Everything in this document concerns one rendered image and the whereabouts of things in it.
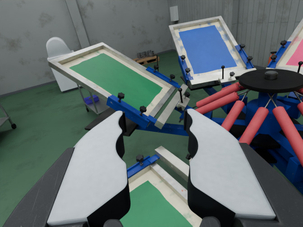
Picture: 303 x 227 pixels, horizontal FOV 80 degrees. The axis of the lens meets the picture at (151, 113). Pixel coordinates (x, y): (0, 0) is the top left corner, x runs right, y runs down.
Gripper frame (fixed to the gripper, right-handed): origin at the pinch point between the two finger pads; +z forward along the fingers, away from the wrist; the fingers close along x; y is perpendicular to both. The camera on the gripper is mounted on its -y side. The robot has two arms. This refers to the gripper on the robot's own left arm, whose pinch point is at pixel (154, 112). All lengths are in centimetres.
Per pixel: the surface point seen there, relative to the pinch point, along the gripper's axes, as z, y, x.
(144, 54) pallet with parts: 737, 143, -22
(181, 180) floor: 133, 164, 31
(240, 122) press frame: 88, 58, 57
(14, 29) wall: 615, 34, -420
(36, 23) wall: 642, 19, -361
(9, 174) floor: 181, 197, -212
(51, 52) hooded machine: 506, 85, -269
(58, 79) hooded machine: 499, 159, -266
